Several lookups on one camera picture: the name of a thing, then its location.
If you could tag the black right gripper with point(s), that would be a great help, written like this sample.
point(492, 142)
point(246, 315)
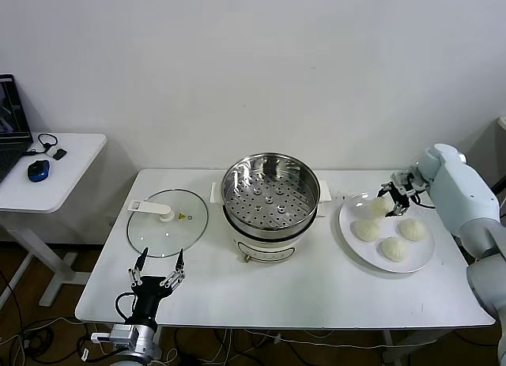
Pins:
point(403, 194)

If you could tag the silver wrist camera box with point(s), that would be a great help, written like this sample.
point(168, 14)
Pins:
point(123, 334)
point(400, 177)

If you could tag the stainless steel steamer basket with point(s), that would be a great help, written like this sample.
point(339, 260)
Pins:
point(273, 172)

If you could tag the white side table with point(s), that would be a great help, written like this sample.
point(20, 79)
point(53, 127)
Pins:
point(71, 176)

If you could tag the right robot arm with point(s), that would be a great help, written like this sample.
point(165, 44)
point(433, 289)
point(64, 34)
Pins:
point(458, 196)

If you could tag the small black device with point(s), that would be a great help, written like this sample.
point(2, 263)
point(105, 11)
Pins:
point(59, 154)

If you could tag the black laptop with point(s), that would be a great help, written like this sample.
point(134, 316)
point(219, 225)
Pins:
point(12, 144)

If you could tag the white round plate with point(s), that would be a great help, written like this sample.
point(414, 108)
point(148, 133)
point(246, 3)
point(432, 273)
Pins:
point(367, 255)

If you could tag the white electric cooker base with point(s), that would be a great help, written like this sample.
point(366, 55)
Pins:
point(261, 251)

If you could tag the white table leg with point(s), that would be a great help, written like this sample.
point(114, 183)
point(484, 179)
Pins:
point(389, 350)

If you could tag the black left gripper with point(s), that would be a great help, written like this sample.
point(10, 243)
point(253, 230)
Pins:
point(148, 295)

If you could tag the blue computer mouse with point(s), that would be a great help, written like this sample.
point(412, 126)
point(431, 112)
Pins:
point(38, 170)

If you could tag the white steamed baozi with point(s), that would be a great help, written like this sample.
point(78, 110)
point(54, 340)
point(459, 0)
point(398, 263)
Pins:
point(367, 230)
point(380, 208)
point(393, 249)
point(412, 229)

